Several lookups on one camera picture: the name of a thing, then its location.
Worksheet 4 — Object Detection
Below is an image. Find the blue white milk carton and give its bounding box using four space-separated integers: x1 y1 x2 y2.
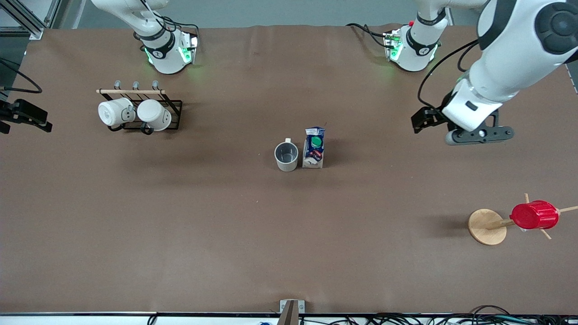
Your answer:
302 126 326 170

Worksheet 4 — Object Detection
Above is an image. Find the grey ceramic mug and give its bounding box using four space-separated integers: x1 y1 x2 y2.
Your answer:
274 138 300 172

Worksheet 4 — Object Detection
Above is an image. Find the wooden mug tree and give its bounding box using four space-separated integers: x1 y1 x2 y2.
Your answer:
467 193 578 246

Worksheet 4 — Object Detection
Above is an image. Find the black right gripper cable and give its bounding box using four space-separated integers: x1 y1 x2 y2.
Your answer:
0 57 43 95

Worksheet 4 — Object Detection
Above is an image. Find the aluminium frame profile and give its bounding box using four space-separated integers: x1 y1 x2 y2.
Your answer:
0 0 62 41

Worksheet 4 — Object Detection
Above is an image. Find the plain white mug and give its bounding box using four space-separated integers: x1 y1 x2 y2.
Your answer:
136 99 173 132

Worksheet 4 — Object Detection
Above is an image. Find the grey metal camera bracket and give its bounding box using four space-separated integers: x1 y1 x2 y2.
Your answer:
279 299 306 325

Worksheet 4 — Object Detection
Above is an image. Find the red plastic cup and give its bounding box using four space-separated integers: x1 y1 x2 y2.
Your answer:
510 200 560 231

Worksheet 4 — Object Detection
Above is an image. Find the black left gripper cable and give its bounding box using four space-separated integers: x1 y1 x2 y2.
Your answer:
417 39 480 110

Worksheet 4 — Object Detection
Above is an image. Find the black wire mug rack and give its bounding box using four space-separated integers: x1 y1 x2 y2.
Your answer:
96 80 183 135

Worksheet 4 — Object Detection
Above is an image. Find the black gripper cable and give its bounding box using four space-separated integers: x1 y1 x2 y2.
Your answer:
0 57 43 95
417 39 480 110

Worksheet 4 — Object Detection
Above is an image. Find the black cable bundle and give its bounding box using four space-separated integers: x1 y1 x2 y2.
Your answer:
361 305 578 325

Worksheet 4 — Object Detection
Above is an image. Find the white mug with face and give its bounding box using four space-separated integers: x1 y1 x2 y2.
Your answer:
98 97 136 128

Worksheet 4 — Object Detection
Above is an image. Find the black arm base cable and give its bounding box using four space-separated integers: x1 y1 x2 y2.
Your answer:
345 22 394 50

